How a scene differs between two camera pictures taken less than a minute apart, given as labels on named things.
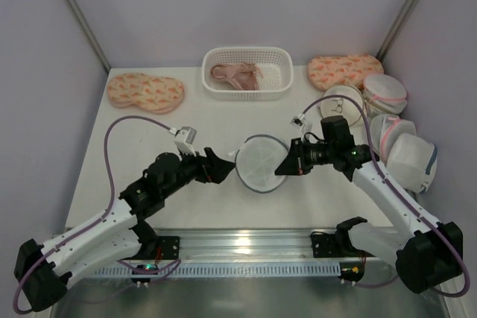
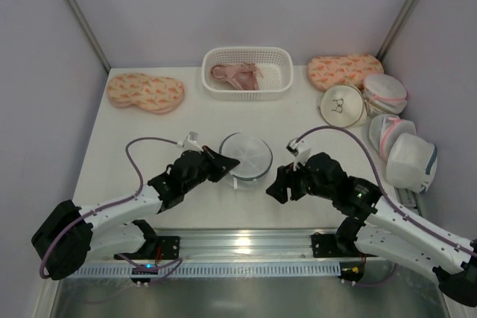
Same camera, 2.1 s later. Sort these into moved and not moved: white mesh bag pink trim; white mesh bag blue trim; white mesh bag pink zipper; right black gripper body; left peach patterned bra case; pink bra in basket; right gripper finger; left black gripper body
Moved: right gripper finger; right black gripper body; white mesh bag blue trim
Not moved: pink bra in basket; white mesh bag pink zipper; left peach patterned bra case; white mesh bag pink trim; left black gripper body
